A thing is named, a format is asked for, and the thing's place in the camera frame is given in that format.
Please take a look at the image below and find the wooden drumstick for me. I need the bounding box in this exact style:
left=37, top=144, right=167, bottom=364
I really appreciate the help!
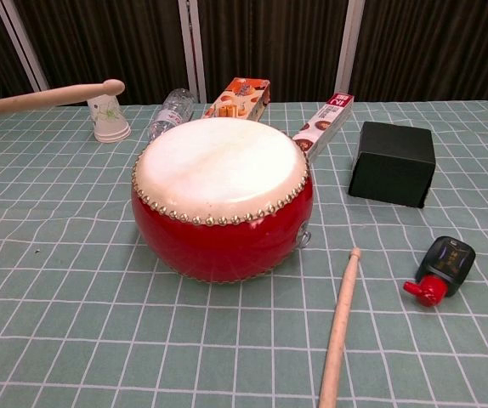
left=0, top=78, right=126, bottom=118
left=318, top=247, right=362, bottom=408

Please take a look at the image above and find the red drum with white skin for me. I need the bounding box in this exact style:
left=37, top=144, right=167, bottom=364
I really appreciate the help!
left=130, top=117, right=313, bottom=285

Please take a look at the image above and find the white paper cup stack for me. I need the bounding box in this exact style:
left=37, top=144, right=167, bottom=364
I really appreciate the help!
left=87, top=93, right=132, bottom=144

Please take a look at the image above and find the clear plastic water bottle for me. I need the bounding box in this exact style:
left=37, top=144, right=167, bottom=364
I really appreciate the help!
left=148, top=88, right=196, bottom=139

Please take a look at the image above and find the green checked tablecloth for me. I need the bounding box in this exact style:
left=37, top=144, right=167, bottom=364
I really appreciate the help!
left=0, top=98, right=488, bottom=408

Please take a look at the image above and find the orange snack box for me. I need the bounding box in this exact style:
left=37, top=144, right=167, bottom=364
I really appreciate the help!
left=201, top=76, right=273, bottom=122

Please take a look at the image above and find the long cling wrap box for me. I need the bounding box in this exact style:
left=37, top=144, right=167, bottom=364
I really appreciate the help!
left=291, top=91, right=355, bottom=163

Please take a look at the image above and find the black cardboard box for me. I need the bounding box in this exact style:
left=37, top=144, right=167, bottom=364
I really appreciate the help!
left=348, top=121, right=437, bottom=209

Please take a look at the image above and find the black bottle with red cap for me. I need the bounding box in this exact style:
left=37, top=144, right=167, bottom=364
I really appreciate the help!
left=402, top=235, right=477, bottom=308

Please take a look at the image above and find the white partition frame post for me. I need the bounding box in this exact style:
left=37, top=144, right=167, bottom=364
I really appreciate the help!
left=0, top=0, right=54, bottom=107
left=334, top=0, right=366, bottom=102
left=178, top=0, right=207, bottom=104

